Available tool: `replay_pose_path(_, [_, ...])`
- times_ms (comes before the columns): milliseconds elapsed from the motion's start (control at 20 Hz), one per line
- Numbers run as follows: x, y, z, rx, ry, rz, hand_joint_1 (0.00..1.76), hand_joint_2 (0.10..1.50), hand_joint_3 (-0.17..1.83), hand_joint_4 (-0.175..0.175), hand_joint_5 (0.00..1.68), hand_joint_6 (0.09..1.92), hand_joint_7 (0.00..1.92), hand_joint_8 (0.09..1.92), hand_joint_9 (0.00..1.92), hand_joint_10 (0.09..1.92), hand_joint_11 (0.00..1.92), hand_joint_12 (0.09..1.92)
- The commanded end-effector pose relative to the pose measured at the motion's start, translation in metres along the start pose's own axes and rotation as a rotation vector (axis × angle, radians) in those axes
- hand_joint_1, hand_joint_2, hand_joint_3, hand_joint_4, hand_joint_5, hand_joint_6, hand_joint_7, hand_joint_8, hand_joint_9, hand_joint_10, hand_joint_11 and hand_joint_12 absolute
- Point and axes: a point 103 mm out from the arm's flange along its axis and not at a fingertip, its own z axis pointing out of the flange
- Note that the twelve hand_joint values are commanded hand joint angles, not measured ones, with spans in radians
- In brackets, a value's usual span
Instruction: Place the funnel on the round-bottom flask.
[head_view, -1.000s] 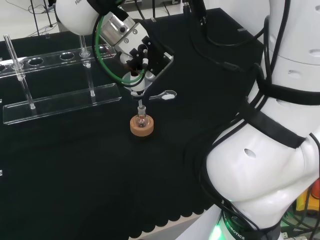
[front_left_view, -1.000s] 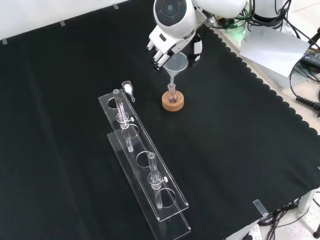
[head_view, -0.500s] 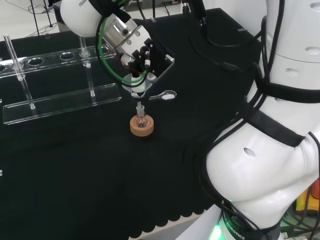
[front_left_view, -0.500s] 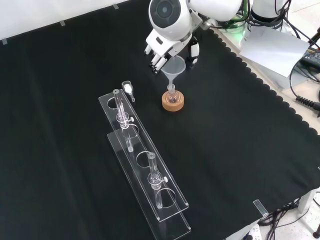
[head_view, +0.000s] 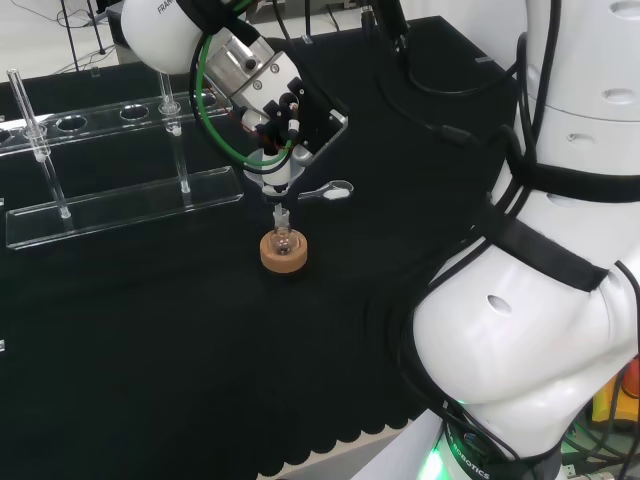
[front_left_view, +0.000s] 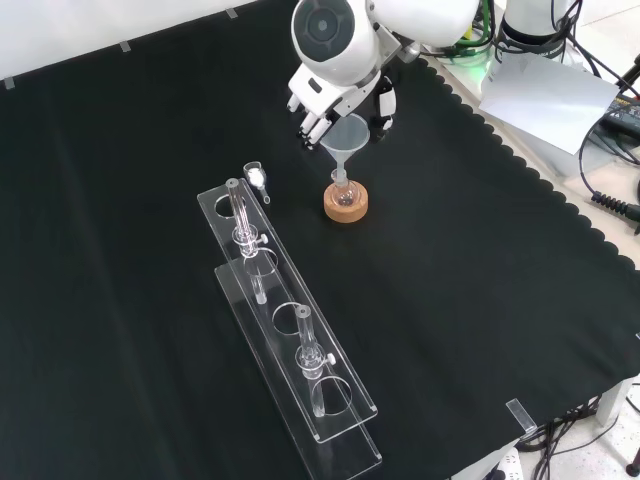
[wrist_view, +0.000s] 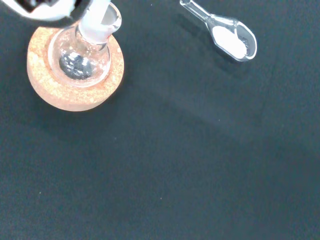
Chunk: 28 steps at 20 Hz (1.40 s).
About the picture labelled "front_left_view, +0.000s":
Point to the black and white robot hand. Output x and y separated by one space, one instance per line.
330 97

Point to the clear plastic funnel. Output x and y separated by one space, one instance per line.
347 137

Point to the glass round-bottom flask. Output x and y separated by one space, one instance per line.
345 195

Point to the glass weighing funnel with powder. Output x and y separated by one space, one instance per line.
255 177

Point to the clear funnel stand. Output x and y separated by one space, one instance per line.
295 350

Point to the pale board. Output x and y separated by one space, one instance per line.
545 105

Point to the black cloth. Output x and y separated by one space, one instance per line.
150 250

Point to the black device with yellow label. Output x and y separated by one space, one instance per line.
624 112

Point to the clear cloth clip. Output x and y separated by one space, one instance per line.
520 415

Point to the white power strip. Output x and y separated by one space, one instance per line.
507 465

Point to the white table leg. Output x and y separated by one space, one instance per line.
614 402

